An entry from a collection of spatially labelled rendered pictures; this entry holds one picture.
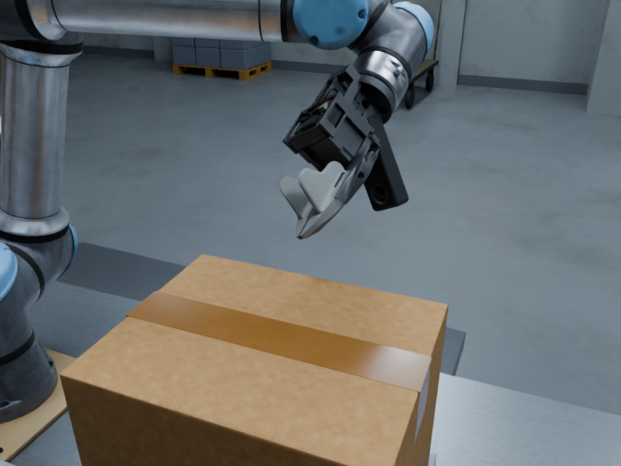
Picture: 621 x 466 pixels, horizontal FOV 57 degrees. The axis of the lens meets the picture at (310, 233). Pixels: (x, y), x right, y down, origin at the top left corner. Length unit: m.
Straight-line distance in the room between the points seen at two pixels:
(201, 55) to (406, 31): 6.84
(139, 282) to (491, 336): 1.67
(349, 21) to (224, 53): 6.79
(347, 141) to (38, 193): 0.50
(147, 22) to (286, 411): 0.43
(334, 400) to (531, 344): 2.10
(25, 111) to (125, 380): 0.48
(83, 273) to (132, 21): 0.75
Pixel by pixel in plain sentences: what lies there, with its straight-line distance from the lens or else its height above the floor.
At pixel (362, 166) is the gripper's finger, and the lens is 0.63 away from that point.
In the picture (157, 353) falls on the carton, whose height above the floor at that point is 1.12.
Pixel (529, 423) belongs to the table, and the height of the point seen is 0.83.
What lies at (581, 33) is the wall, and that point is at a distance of 7.09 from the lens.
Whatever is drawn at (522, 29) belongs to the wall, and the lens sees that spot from 7.11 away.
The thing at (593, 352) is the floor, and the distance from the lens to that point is 2.61.
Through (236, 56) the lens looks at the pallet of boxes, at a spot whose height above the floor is 0.28.
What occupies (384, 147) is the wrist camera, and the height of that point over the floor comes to 1.24.
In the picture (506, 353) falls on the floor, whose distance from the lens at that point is 2.48.
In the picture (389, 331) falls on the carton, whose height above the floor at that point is 1.12.
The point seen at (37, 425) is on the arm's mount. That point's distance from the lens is 0.96.
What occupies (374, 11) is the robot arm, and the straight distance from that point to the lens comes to 0.76.
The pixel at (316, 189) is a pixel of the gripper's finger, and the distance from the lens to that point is 0.61.
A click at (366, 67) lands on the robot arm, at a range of 0.72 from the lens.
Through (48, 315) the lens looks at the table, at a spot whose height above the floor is 0.83.
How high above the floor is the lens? 1.45
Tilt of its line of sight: 26 degrees down
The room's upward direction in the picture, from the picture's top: straight up
